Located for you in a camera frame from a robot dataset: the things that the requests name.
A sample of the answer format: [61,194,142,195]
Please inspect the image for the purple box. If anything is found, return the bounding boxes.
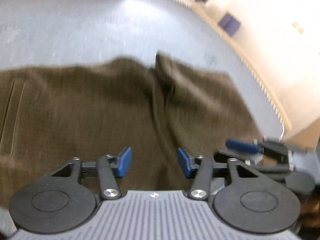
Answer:
[217,13,242,36]

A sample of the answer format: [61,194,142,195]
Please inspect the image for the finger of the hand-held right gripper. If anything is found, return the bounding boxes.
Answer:
[225,138,262,155]

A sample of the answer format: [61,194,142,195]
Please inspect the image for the wooden bed frame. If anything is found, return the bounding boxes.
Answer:
[132,0,293,133]

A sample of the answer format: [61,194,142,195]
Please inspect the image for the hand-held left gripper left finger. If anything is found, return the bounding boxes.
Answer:
[51,146,132,201]

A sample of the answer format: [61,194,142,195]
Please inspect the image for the brown pants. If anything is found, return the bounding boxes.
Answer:
[0,52,263,212]

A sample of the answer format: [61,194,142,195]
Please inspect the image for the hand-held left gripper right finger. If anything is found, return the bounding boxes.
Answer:
[177,147,261,201]

